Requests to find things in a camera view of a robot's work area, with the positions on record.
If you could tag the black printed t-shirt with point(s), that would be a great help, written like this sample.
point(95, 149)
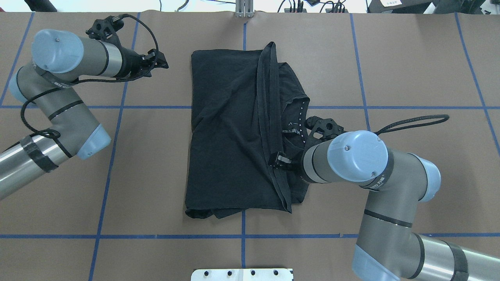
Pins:
point(247, 109)

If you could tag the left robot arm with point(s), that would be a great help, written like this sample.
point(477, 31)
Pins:
point(61, 124)

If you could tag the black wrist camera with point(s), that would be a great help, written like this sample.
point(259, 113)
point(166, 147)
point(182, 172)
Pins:
point(106, 29)
point(322, 130)

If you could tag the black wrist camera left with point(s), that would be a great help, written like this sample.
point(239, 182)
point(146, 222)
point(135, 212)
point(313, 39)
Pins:
point(106, 29)

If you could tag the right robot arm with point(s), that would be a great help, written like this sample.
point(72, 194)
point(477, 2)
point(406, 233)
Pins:
point(387, 249)

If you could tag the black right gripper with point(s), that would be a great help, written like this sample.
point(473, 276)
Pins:
point(295, 162)

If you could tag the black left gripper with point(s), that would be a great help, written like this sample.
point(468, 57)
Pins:
point(130, 62)

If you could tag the aluminium frame post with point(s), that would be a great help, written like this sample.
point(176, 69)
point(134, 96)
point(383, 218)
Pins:
point(244, 8)

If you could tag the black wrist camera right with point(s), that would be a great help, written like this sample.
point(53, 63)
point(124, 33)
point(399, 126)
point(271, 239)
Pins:
point(322, 130)

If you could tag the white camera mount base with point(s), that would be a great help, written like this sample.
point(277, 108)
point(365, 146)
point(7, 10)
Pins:
point(255, 274)

